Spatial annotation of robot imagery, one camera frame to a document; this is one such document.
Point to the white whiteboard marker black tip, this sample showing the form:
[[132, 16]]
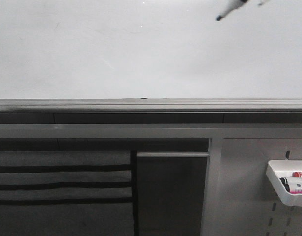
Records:
[[231, 6]]

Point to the grey aluminium whiteboard tray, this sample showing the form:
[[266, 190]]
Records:
[[148, 105]]

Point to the white whiteboard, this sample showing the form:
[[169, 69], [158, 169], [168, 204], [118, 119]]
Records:
[[105, 49]]

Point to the grey pegboard panel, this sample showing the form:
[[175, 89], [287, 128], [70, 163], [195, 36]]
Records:
[[239, 200]]

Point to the grey fabric pocket organizer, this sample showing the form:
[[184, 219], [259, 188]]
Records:
[[67, 193]]

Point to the black capped marker in tray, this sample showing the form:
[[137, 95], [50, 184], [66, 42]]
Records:
[[291, 183]]

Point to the white plastic tray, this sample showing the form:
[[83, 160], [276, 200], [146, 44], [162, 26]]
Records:
[[277, 169]]

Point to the red capped marker in tray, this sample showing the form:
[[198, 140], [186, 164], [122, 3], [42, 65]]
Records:
[[297, 174]]

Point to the pink labelled marker in tray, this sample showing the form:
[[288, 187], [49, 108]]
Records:
[[296, 191]]

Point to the dark grey panel with rail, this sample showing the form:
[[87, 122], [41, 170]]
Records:
[[170, 195]]

